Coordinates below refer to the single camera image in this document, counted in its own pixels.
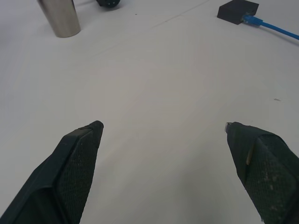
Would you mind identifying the black round wrist collar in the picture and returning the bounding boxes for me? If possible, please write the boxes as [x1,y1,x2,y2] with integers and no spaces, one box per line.
[95,0,121,9]

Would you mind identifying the small black box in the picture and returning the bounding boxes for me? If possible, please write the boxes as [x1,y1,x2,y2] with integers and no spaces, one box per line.
[217,0,259,25]

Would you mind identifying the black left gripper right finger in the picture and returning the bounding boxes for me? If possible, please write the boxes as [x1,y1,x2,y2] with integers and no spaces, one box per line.
[223,121,299,224]

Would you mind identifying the blue Ethernet cable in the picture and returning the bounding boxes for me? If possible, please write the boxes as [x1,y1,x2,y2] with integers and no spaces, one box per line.
[242,13,299,41]

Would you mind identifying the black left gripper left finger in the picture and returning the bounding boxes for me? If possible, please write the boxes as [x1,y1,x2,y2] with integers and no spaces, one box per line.
[0,120,104,224]

